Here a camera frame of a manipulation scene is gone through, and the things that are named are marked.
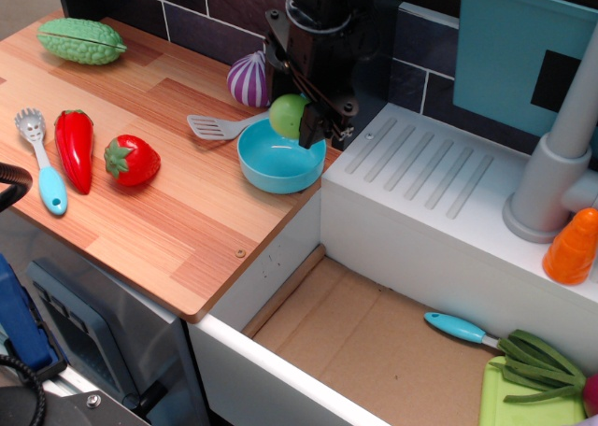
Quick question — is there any blue clamp device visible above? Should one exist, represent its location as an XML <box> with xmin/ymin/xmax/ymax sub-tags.
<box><xmin>1</xmin><ymin>256</ymin><xmax>67</xmax><ymax>381</ymax></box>

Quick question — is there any blue handled utensil in sink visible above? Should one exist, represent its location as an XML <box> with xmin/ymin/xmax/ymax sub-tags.
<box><xmin>424</xmin><ymin>312</ymin><xmax>499</xmax><ymax>349</ymax></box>

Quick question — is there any grey toy faucet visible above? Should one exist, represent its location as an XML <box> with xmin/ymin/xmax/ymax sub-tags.
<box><xmin>503</xmin><ymin>33</ymin><xmax>597</xmax><ymax>243</ymax></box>

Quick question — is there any grey toy oven door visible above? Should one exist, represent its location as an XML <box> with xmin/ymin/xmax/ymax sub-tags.
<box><xmin>26</xmin><ymin>259</ymin><xmax>199</xmax><ymax>425</ymax></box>

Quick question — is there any pink toy at edge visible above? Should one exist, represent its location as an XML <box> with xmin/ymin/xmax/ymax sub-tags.
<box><xmin>582</xmin><ymin>375</ymin><xmax>598</xmax><ymax>418</ymax></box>

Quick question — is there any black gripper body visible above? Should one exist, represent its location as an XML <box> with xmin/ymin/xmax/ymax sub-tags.
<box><xmin>264</xmin><ymin>9</ymin><xmax>359</xmax><ymax>141</ymax></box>

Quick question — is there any metal mounting plate with bolt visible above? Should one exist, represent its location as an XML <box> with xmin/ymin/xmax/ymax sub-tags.
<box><xmin>61</xmin><ymin>390</ymin><xmax>148</xmax><ymax>426</ymax></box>

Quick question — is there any green toy bitter gourd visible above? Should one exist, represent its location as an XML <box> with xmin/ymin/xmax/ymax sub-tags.
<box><xmin>36</xmin><ymin>18</ymin><xmax>127</xmax><ymax>65</ymax></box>

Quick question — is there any black braided cable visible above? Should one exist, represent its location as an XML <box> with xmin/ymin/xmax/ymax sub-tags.
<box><xmin>0</xmin><ymin>353</ymin><xmax>48</xmax><ymax>426</ymax></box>

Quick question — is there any red toy chili pepper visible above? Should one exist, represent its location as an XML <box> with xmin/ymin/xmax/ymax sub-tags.
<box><xmin>54</xmin><ymin>110</ymin><xmax>94</xmax><ymax>194</ymax></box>

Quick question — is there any orange toy carrot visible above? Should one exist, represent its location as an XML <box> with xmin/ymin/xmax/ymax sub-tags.
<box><xmin>542</xmin><ymin>207</ymin><xmax>597</xmax><ymax>285</ymax></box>

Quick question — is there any black hose at left edge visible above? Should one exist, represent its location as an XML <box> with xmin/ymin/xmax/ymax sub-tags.
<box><xmin>0</xmin><ymin>162</ymin><xmax>34</xmax><ymax>214</ymax></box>

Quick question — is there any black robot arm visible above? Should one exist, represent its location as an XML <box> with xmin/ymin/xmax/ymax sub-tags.
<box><xmin>265</xmin><ymin>0</ymin><xmax>400</xmax><ymax>150</ymax></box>

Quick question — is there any red toy strawberry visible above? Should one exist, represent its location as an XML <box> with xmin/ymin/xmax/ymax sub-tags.
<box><xmin>104</xmin><ymin>135</ymin><xmax>162</xmax><ymax>186</ymax></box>

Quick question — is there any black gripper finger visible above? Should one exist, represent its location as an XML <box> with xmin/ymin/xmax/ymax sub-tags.
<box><xmin>299</xmin><ymin>102</ymin><xmax>327</xmax><ymax>149</ymax></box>
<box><xmin>265</xmin><ymin>55</ymin><xmax>302</xmax><ymax>106</ymax></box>

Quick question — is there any green felt leafy vegetable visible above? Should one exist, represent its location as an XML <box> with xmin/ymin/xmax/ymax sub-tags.
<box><xmin>491</xmin><ymin>330</ymin><xmax>587</xmax><ymax>404</ymax></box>

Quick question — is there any teal toy cabinet box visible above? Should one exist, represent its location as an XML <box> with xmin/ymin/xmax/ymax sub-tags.
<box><xmin>453</xmin><ymin>0</ymin><xmax>597</xmax><ymax>136</ymax></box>

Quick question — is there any light blue bowl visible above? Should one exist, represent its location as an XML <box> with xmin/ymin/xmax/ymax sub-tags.
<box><xmin>237</xmin><ymin>120</ymin><xmax>327</xmax><ymax>194</ymax></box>

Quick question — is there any grey pasta spoon blue handle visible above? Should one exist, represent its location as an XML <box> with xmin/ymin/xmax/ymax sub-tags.
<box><xmin>15</xmin><ymin>107</ymin><xmax>68</xmax><ymax>216</ymax></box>

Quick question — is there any green toy pear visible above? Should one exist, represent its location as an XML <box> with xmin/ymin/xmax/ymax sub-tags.
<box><xmin>269</xmin><ymin>93</ymin><xmax>308</xmax><ymax>139</ymax></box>

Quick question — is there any purple striped toy onion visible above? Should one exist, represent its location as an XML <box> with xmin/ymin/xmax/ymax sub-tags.
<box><xmin>227</xmin><ymin>50</ymin><xmax>269</xmax><ymax>107</ymax></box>

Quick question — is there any grey spatula blue handle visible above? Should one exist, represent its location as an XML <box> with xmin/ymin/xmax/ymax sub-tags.
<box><xmin>187</xmin><ymin>111</ymin><xmax>269</xmax><ymax>141</ymax></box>

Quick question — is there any lime green cutting board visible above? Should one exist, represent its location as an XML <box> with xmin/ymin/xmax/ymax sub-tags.
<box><xmin>478</xmin><ymin>356</ymin><xmax>586</xmax><ymax>426</ymax></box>

